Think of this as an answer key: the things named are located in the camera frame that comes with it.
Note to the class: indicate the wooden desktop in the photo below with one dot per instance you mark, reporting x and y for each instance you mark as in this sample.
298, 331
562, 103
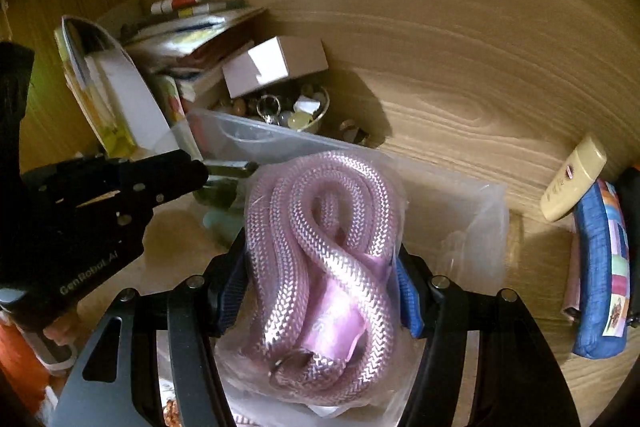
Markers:
450, 107

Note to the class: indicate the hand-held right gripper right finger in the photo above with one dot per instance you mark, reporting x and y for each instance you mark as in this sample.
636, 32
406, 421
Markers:
407, 302

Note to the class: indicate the small white box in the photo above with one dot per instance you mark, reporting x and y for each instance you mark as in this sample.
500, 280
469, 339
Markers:
270, 67

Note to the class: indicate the pile of beads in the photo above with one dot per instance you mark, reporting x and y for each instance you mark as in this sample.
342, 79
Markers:
295, 117

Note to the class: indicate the blue pencil case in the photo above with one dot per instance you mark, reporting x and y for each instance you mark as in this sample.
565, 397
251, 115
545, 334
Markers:
595, 267

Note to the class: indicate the red and white stick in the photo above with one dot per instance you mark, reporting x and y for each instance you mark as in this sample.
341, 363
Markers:
180, 3

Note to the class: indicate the beige tube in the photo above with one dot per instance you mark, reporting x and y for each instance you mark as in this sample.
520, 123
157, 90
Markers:
575, 179

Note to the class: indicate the yellow and white stick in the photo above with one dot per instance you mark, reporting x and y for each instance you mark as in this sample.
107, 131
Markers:
200, 10

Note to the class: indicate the fruit printed book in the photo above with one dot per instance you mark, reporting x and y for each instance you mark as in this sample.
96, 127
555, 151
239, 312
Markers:
172, 102

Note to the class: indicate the clear plastic bin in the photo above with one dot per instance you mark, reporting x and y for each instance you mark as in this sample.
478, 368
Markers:
465, 227

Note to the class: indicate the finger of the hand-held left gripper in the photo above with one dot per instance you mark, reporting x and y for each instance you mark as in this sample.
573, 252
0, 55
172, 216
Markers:
230, 169
165, 177

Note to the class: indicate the orange and black round object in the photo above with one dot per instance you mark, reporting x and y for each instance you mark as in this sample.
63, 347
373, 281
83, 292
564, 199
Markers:
631, 182

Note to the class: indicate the stack of books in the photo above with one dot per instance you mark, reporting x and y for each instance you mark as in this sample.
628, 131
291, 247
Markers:
200, 47

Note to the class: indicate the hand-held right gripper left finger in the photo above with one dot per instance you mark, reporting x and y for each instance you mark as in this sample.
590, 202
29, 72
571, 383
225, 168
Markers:
231, 299

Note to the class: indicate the person's left hand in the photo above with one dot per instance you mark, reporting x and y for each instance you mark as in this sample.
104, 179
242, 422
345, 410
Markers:
60, 332

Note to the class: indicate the small beaded trinket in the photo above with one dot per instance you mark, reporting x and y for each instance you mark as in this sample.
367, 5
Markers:
355, 132

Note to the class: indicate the white bowl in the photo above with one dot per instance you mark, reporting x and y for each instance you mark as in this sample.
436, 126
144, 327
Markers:
312, 124

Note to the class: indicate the green glass jar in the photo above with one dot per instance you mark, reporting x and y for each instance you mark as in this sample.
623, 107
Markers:
215, 197

